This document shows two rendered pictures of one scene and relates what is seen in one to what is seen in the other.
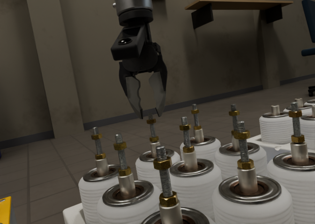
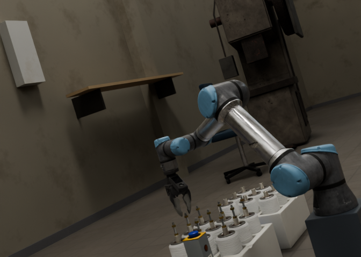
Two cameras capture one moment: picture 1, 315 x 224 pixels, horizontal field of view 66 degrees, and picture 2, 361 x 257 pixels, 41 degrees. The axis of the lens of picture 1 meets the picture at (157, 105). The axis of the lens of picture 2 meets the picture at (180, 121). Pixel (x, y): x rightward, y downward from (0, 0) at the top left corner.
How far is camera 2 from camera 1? 1.82 m
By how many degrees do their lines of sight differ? 31
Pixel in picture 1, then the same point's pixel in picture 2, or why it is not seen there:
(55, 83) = not seen: outside the picture
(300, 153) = (246, 212)
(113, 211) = not seen: hidden behind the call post
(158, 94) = (188, 203)
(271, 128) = (226, 212)
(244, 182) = (236, 222)
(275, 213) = (245, 226)
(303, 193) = (250, 223)
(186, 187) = (216, 233)
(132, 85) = (177, 201)
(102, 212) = not seen: hidden behind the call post
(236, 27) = (125, 108)
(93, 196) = (182, 248)
